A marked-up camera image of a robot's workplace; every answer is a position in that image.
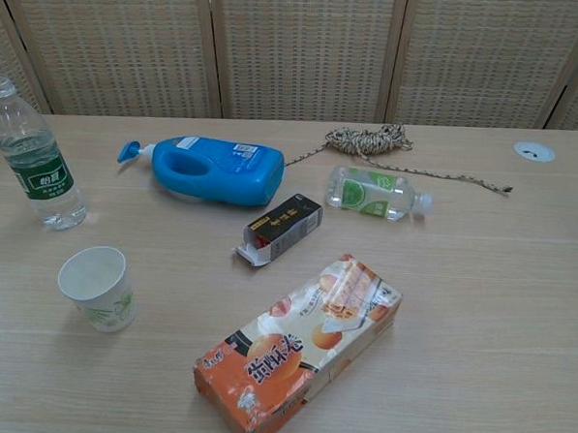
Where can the white paper cup green print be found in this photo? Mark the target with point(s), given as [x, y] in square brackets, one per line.
[106, 310]

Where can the clear bottle lime label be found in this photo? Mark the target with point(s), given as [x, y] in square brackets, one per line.
[368, 194]

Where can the small black carton box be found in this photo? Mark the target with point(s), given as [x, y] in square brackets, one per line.
[285, 221]

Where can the orange egg roll snack box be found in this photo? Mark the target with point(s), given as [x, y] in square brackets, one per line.
[281, 371]

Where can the blue detergent pump bottle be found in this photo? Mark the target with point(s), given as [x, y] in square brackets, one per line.
[235, 175]

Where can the clear plastic bottle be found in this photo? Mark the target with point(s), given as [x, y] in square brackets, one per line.
[43, 179]

